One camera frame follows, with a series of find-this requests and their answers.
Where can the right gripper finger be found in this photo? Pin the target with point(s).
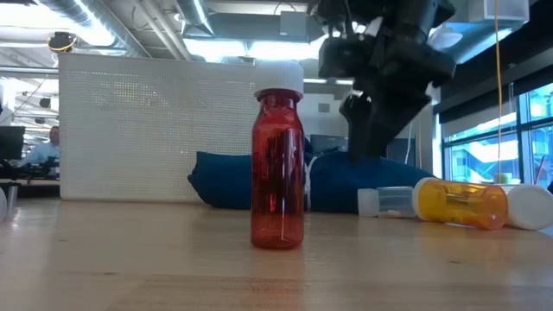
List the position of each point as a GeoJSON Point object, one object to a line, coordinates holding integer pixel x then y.
{"type": "Point", "coordinates": [393, 116]}
{"type": "Point", "coordinates": [358, 129]}

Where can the blue cloth bundle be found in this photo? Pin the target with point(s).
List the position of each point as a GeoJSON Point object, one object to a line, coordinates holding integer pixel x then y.
{"type": "Point", "coordinates": [337, 190]}

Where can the clear vial pink pills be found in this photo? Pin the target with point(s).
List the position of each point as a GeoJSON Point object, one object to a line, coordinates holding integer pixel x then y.
{"type": "Point", "coordinates": [389, 201]}

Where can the orange pill bottle white cap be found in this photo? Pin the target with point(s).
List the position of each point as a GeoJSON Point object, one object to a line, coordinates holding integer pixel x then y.
{"type": "Point", "coordinates": [462, 203]}

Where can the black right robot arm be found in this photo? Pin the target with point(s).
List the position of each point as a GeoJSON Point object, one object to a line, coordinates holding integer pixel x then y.
{"type": "Point", "coordinates": [415, 13]}

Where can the white plastic perforated bin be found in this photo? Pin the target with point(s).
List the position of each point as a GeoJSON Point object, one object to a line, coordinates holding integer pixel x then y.
{"type": "Point", "coordinates": [151, 129]}

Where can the amber bottle white cap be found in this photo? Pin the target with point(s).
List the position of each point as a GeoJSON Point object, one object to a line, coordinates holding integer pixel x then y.
{"type": "Point", "coordinates": [276, 173]}

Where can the black ceiling sensor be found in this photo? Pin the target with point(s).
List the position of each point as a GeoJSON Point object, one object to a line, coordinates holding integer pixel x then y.
{"type": "Point", "coordinates": [61, 42]}

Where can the person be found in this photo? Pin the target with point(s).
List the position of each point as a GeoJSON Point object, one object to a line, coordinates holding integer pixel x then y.
{"type": "Point", "coordinates": [43, 151]}

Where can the black computer monitor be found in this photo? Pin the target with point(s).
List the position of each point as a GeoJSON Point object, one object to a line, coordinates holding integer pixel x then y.
{"type": "Point", "coordinates": [10, 142]}

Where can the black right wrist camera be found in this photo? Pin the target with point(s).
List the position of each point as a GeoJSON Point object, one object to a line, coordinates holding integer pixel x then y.
{"type": "Point", "coordinates": [345, 58]}

